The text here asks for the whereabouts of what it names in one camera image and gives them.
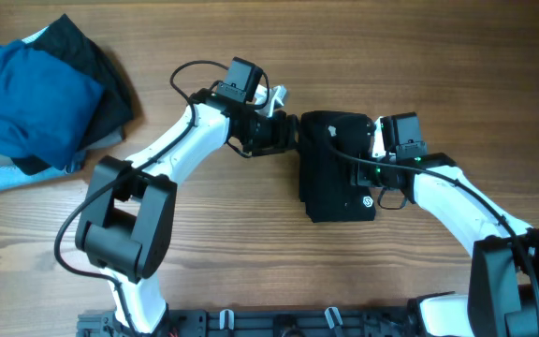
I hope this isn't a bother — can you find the white rail clip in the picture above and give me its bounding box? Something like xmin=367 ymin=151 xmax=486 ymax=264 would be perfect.
xmin=219 ymin=309 xmax=235 ymax=330
xmin=324 ymin=306 xmax=343 ymax=330

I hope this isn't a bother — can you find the black folded garment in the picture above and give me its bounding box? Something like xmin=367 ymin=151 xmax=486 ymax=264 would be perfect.
xmin=10 ymin=15 xmax=134 ymax=175

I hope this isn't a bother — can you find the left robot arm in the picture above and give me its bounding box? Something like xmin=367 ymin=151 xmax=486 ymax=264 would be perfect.
xmin=68 ymin=58 xmax=297 ymax=336

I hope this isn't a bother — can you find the left white rail clip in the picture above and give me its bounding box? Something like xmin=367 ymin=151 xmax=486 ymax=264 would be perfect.
xmin=219 ymin=309 xmax=235 ymax=330

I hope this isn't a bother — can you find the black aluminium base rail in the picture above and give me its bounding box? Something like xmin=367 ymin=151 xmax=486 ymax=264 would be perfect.
xmin=76 ymin=306 xmax=420 ymax=337

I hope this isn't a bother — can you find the black sports shirt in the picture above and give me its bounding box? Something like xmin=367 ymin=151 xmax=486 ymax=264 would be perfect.
xmin=298 ymin=110 xmax=376 ymax=223

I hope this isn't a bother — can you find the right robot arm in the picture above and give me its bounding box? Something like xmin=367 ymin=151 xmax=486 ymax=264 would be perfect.
xmin=354 ymin=112 xmax=539 ymax=336

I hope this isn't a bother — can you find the right white rail clip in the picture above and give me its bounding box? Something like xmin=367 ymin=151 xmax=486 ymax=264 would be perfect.
xmin=324 ymin=306 xmax=343 ymax=330

